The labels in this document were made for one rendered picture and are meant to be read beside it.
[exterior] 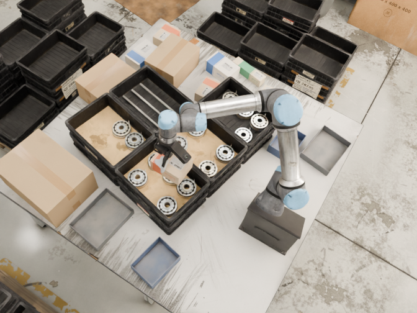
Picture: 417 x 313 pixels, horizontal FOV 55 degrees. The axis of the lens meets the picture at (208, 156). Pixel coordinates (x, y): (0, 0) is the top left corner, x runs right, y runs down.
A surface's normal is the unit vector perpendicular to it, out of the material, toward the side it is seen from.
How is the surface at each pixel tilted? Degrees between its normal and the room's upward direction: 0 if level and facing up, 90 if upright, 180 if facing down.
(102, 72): 0
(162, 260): 0
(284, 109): 46
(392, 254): 0
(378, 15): 73
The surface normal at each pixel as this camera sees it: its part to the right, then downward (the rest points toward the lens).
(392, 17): -0.49, 0.56
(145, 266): 0.08, -0.49
